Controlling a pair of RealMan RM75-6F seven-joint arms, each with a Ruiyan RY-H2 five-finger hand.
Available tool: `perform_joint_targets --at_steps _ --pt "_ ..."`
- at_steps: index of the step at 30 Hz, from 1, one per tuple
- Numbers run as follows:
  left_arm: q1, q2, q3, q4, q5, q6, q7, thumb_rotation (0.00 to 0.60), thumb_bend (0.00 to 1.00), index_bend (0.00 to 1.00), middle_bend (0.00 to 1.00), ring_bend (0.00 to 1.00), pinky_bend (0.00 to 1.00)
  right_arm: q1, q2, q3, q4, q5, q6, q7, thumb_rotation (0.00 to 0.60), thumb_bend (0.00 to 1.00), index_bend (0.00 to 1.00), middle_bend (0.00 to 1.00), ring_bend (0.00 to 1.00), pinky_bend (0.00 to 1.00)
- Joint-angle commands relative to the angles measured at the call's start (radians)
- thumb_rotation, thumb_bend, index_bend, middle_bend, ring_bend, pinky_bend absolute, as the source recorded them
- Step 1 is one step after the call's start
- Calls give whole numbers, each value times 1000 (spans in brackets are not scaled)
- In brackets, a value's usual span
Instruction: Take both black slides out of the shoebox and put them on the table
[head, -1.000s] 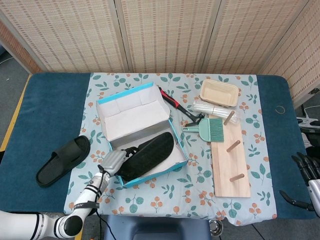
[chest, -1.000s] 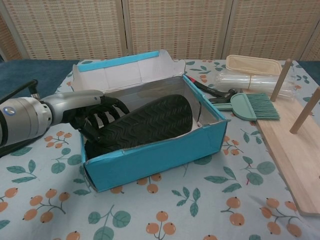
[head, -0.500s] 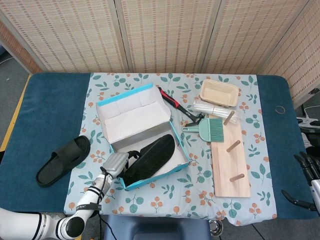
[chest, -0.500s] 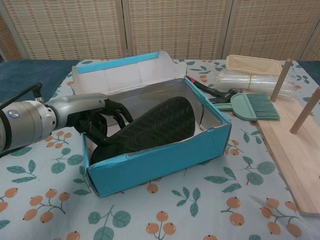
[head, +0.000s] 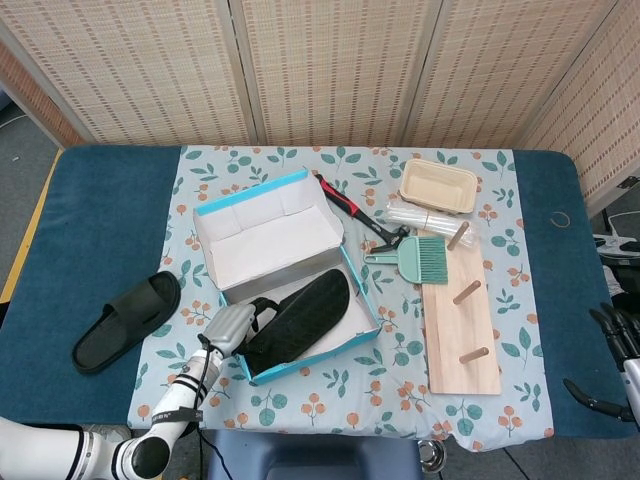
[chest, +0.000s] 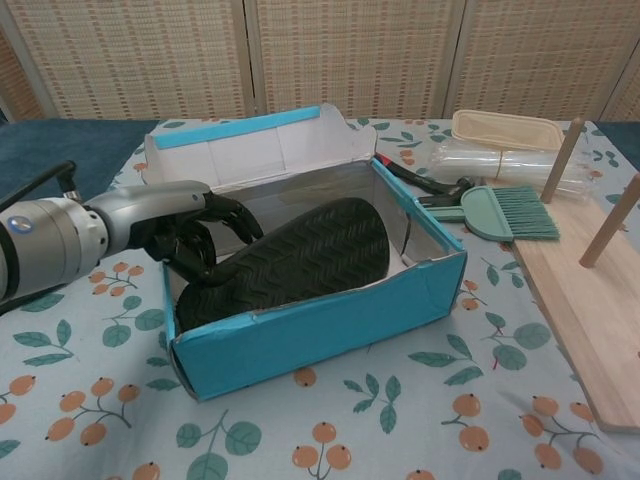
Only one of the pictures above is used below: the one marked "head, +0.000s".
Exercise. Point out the red black claw hammer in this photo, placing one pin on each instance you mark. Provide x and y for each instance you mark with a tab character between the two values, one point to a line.
345	200

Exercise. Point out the beige rectangular food container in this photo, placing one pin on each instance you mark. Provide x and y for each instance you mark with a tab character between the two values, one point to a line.
435	187

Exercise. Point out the bamboo folding screen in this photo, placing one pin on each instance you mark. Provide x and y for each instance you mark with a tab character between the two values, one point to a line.
325	65

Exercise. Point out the bundle of clear sticks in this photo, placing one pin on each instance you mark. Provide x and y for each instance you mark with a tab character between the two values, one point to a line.
410	216

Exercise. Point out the white sneaker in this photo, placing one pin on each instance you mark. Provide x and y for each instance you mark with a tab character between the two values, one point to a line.
102	432

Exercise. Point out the white chair base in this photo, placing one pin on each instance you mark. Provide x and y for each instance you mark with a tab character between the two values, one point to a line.
617	245

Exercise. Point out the black slipper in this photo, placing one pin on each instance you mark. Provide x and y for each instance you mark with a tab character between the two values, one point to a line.
305	315
115	335

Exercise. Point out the wooden peg board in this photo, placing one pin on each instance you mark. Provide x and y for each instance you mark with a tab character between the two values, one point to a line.
460	340

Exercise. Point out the blue velvet table cover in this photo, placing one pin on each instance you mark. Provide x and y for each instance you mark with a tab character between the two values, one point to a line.
90	225

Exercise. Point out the brown rubber band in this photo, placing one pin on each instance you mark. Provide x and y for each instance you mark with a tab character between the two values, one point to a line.
550	220

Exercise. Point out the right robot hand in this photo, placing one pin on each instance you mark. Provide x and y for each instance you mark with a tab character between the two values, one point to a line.
631	340

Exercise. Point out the turquoise cardboard shoe box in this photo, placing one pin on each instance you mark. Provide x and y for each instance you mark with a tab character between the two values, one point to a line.
270	240

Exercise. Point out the floral tablecloth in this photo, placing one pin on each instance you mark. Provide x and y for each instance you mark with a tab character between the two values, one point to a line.
350	400

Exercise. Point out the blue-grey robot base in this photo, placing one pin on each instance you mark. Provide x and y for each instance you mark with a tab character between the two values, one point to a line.
310	455

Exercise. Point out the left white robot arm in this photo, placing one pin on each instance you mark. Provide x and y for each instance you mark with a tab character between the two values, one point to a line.
175	405

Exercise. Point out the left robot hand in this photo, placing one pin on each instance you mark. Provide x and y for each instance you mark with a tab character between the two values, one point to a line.
227	330

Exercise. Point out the small green dustpan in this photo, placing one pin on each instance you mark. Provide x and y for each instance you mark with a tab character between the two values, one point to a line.
407	260

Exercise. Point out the small green brush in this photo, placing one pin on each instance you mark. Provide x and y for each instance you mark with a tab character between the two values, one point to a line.
432	260

